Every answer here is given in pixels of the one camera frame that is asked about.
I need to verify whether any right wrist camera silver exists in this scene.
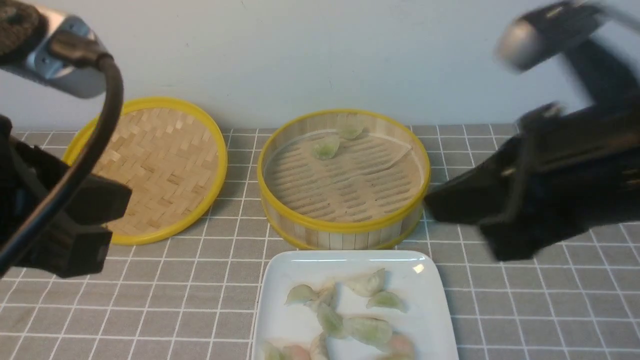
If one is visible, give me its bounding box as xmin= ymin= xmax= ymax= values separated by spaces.
xmin=495 ymin=0 xmax=639 ymax=73

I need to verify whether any green steamed dumpling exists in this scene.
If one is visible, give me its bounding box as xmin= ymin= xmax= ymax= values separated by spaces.
xmin=366 ymin=291 xmax=408 ymax=313
xmin=311 ymin=135 xmax=341 ymax=161
xmin=316 ymin=302 xmax=349 ymax=339
xmin=342 ymin=316 xmax=394 ymax=351
xmin=285 ymin=282 xmax=338 ymax=312
xmin=336 ymin=119 xmax=365 ymax=141
xmin=309 ymin=332 xmax=330 ymax=360
xmin=262 ymin=341 xmax=287 ymax=360

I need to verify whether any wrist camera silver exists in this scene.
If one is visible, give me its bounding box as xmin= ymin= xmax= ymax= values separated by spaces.
xmin=495 ymin=0 xmax=639 ymax=73
xmin=1 ymin=0 xmax=106 ymax=100

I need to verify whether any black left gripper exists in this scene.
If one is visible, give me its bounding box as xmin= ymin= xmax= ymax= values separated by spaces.
xmin=0 ymin=115 xmax=133 ymax=279

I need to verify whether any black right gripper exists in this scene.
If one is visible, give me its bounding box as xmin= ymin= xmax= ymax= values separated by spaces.
xmin=423 ymin=102 xmax=639 ymax=262

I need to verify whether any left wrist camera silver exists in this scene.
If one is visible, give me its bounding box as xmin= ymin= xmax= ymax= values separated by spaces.
xmin=1 ymin=0 xmax=106 ymax=100

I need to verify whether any pink steamed dumpling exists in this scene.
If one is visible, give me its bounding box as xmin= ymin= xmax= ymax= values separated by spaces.
xmin=386 ymin=332 xmax=416 ymax=360

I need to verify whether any pale steamed dumpling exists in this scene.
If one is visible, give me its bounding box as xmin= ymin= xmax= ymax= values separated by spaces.
xmin=343 ymin=268 xmax=386 ymax=298

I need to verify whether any white square plate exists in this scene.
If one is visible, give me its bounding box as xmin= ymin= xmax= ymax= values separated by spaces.
xmin=251 ymin=250 xmax=459 ymax=360

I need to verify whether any black camera cable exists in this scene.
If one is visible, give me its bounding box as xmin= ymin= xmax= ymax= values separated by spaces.
xmin=0 ymin=31 xmax=125 ymax=276

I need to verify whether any woven bamboo steamer lid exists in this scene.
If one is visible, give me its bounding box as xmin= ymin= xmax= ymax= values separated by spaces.
xmin=93 ymin=96 xmax=228 ymax=246

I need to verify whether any bamboo steamer basket yellow rim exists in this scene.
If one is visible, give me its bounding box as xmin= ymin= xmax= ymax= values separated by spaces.
xmin=257 ymin=109 xmax=431 ymax=250

